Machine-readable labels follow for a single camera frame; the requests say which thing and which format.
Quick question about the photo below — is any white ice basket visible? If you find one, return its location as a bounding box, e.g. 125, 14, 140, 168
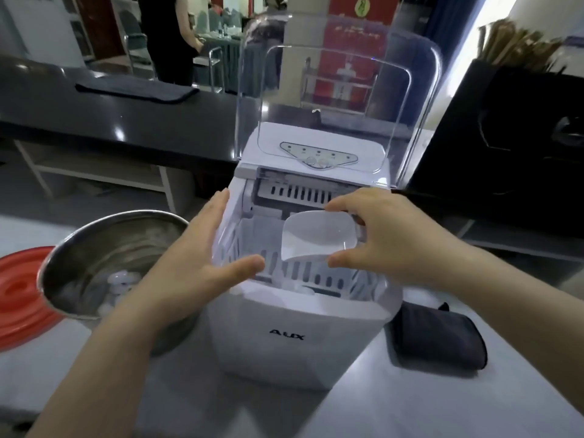
212, 178, 384, 299

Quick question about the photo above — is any bundle of wooden sticks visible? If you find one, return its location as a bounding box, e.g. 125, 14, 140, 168
477, 18, 568, 73

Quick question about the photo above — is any red poster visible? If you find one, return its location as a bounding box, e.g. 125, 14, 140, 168
315, 0, 400, 105

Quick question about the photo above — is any person's right forearm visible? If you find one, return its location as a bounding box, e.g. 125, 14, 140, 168
445, 248, 584, 406

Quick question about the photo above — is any red plastic lid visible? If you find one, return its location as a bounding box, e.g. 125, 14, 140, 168
0, 246, 62, 353

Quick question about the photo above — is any black box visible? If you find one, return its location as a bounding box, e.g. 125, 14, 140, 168
408, 59, 584, 238

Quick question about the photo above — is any folded dark grey cloth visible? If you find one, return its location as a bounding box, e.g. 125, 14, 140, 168
385, 301, 489, 371

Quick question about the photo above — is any black counter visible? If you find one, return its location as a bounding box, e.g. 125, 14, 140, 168
0, 54, 256, 171

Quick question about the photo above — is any clear plastic ice maker lid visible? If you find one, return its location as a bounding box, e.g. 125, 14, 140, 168
235, 13, 444, 191

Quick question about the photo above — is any dark cloth on counter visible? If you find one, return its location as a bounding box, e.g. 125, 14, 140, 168
75, 79, 200, 105

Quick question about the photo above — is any person's right hand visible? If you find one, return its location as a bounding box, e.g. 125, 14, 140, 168
325, 189, 461, 291

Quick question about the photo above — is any clear plastic ice scoop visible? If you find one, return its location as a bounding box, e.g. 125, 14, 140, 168
279, 210, 361, 262

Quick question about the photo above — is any stainless steel bowl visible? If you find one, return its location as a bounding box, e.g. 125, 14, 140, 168
37, 210, 201, 357

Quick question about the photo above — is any metal frame chair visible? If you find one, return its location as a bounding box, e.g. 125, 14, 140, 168
122, 9, 153, 78

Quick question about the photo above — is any white ice maker machine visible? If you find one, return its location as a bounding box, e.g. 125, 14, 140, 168
207, 122, 404, 392

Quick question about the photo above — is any person's left hand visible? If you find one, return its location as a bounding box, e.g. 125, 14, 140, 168
137, 188, 266, 322

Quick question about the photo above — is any person's left forearm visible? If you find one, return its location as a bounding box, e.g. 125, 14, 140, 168
25, 287, 183, 438

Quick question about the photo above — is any white shelf unit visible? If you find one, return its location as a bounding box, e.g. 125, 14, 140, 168
13, 139, 183, 215

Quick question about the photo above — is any pile of ice cubes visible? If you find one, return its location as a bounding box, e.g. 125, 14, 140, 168
93, 268, 142, 317

